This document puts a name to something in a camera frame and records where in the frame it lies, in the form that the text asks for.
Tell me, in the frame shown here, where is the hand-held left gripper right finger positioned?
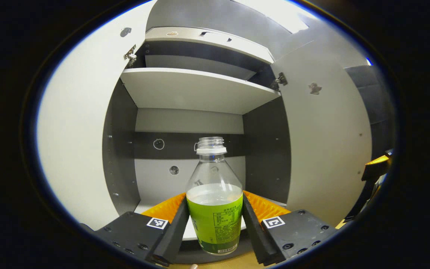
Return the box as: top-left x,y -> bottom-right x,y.
242,191 -> 338,266

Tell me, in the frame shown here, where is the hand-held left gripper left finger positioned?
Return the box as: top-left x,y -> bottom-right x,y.
81,192 -> 190,267

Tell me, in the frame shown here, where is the green label clear bottle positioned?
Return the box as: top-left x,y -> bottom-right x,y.
185,137 -> 244,256

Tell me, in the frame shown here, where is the white cabinet door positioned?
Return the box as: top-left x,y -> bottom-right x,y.
37,2 -> 152,231
270,40 -> 372,226

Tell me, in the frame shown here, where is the white and grey cabinet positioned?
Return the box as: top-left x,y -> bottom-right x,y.
102,26 -> 292,264

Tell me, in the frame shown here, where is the metal door hinge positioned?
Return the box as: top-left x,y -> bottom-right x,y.
274,72 -> 288,89
124,44 -> 138,65

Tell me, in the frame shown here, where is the white cabinet shelf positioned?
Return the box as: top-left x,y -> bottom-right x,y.
120,67 -> 281,115

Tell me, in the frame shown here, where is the white cabinet drawer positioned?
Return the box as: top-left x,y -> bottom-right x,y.
145,26 -> 275,64

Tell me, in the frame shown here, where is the black backdrop cloth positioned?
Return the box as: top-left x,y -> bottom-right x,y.
344,64 -> 396,157

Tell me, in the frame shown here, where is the long ceiling light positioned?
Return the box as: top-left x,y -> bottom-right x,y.
234,0 -> 311,34

